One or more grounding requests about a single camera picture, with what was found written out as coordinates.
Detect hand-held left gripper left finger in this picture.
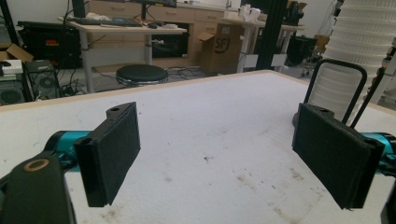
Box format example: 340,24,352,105
74,102,141,208

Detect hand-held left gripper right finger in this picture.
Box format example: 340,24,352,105
291,103,386,210

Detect stack of white ribbed cups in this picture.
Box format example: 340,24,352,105
307,0,394,124

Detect round black stool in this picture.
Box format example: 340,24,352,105
116,63,169,88

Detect black computer tower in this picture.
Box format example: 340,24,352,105
24,59,62,101

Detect black box under table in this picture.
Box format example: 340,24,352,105
286,36,318,66

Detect large black equipment case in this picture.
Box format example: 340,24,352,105
17,21,83,70

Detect light wooden desk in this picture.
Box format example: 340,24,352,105
57,17,188,94

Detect black keyboard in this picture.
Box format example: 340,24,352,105
66,17,143,28

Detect open plain cardboard box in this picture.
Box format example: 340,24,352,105
0,42,35,63

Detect printed cardboard box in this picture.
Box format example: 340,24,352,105
196,23,246,76

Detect black monitor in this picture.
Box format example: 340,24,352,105
130,0,178,21

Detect white paper items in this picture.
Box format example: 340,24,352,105
238,4,262,22

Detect wooden cabinet row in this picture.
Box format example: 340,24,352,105
87,0,226,68

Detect black metal wire stand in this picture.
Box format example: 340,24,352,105
292,58,387,129

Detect black floor cables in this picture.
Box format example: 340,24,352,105
167,65,207,81

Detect black aluminium frame post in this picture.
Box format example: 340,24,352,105
255,0,290,71

